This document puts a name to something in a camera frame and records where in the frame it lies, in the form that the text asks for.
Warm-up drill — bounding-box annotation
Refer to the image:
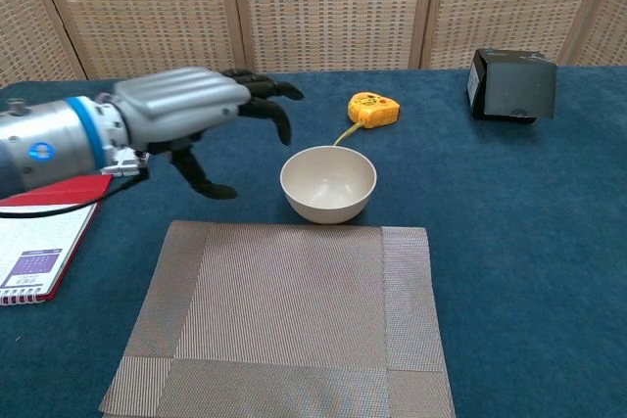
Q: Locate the yellow tape measure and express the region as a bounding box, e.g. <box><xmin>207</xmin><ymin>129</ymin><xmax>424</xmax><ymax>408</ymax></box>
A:
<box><xmin>332</xmin><ymin>91</ymin><xmax>402</xmax><ymax>148</ymax></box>

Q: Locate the red spiral notebook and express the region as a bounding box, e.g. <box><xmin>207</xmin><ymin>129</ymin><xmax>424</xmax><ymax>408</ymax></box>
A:
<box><xmin>0</xmin><ymin>173</ymin><xmax>115</xmax><ymax>306</ymax></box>

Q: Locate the brown woven placemat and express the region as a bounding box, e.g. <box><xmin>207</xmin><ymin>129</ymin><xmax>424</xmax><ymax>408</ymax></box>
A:
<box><xmin>99</xmin><ymin>220</ymin><xmax>457</xmax><ymax>418</ymax></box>

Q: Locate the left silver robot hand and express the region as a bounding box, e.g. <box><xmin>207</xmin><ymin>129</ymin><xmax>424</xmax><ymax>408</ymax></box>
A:
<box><xmin>100</xmin><ymin>67</ymin><xmax>306</xmax><ymax>201</ymax></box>

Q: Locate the black cardboard box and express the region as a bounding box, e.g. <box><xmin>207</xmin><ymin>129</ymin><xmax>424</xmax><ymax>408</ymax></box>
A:
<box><xmin>465</xmin><ymin>48</ymin><xmax>558</xmax><ymax>125</ymax></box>

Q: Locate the woven bamboo folding screen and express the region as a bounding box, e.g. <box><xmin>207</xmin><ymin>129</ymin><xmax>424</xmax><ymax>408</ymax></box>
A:
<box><xmin>0</xmin><ymin>0</ymin><xmax>627</xmax><ymax>89</ymax></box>

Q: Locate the white bowl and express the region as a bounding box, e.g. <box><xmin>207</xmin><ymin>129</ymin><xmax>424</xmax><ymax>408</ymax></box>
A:
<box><xmin>279</xmin><ymin>145</ymin><xmax>378</xmax><ymax>225</ymax></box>

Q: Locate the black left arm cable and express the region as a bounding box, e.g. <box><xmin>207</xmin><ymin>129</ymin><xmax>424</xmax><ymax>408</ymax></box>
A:
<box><xmin>0</xmin><ymin>165</ymin><xmax>151</xmax><ymax>219</ymax></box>

